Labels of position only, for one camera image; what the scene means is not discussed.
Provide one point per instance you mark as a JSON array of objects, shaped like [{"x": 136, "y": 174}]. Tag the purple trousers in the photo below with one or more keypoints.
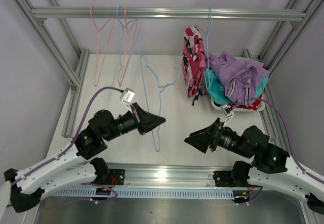
[{"x": 239, "y": 78}]

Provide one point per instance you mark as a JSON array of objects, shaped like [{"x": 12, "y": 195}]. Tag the right aluminium frame post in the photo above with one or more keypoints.
[{"x": 289, "y": 53}]

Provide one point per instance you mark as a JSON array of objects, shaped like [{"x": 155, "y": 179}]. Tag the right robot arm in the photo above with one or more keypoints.
[{"x": 271, "y": 167}]

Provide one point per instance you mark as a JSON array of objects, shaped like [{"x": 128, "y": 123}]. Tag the light blue hanger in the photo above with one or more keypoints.
[
  {"x": 120, "y": 19},
  {"x": 206, "y": 72}
]

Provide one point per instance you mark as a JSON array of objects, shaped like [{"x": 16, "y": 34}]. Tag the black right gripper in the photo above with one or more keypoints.
[{"x": 200, "y": 139}]

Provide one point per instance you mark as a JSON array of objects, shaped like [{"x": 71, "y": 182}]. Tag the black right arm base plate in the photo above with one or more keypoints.
[{"x": 226, "y": 178}]

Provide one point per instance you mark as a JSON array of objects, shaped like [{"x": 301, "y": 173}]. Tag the white slotted cable duct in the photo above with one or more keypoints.
[{"x": 209, "y": 194}]

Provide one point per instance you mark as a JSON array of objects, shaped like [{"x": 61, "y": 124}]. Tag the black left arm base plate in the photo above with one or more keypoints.
[{"x": 116, "y": 177}]

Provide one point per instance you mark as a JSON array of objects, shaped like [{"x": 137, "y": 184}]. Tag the aluminium hanging rail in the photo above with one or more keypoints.
[{"x": 168, "y": 13}]

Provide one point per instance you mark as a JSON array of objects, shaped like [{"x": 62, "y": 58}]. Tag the aluminium frame post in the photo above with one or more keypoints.
[
  {"x": 289, "y": 53},
  {"x": 75, "y": 77}
]

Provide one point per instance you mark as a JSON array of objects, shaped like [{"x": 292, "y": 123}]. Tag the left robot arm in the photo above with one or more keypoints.
[{"x": 77, "y": 162}]

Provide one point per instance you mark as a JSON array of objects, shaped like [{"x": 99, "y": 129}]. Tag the left aluminium frame post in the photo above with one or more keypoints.
[{"x": 75, "y": 77}]

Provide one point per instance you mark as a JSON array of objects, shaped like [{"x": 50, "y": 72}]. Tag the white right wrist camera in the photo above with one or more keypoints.
[{"x": 227, "y": 110}]

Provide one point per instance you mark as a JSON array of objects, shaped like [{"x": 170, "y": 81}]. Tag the blue hanger with purple trousers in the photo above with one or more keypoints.
[{"x": 152, "y": 86}]

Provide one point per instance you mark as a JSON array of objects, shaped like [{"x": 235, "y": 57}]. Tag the red trousers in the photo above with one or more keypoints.
[{"x": 256, "y": 106}]

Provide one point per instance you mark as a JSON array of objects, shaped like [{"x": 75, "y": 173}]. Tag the pink floral trousers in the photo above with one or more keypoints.
[{"x": 193, "y": 63}]

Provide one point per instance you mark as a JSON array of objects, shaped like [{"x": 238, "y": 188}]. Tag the pink hanger with teal trousers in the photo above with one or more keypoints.
[{"x": 129, "y": 28}]

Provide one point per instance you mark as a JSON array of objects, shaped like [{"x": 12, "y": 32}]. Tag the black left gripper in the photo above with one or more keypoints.
[{"x": 146, "y": 124}]

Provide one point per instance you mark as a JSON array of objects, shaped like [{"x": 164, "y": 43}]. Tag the pink wire hanger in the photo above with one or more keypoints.
[{"x": 101, "y": 50}]

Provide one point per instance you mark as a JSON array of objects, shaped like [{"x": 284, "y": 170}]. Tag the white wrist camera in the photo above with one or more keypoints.
[
  {"x": 126, "y": 98},
  {"x": 227, "y": 110}
]

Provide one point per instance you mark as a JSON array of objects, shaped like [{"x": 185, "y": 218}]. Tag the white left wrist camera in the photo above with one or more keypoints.
[{"x": 126, "y": 98}]

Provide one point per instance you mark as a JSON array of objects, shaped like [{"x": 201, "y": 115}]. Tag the teal trousers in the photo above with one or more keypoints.
[{"x": 217, "y": 91}]

